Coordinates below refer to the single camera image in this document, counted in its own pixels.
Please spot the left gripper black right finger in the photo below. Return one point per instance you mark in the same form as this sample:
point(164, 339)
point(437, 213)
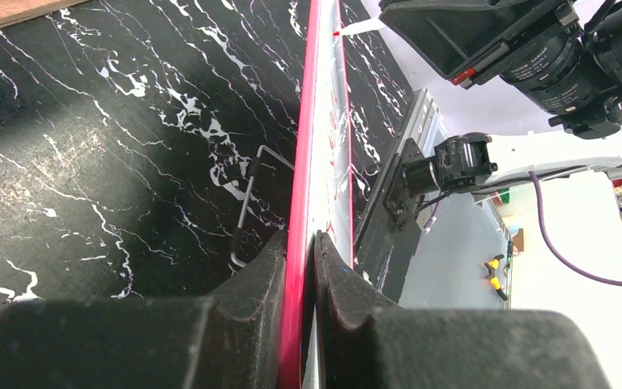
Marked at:
point(368, 341)

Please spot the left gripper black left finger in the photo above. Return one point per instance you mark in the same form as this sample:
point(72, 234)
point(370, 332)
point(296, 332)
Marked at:
point(226, 339)

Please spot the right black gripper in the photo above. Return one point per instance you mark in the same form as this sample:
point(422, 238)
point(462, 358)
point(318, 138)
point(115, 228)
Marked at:
point(571, 70)

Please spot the red capped whiteboard marker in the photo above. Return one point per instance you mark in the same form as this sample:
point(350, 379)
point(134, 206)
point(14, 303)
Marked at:
point(368, 25)

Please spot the pink framed whiteboard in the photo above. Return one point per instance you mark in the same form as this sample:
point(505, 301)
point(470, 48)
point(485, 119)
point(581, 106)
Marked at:
point(321, 191)

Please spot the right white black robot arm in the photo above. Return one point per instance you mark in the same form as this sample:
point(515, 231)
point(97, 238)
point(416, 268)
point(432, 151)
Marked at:
point(476, 161)

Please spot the brown wooden board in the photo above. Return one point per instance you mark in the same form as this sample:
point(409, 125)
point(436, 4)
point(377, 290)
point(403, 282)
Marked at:
point(18, 11)

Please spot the aluminium frame rail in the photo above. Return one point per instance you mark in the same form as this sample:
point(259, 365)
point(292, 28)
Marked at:
point(422, 123)

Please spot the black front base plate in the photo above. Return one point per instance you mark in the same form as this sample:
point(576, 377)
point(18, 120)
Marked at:
point(389, 234)

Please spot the yellow handled pliers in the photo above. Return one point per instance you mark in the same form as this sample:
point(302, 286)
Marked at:
point(492, 266)

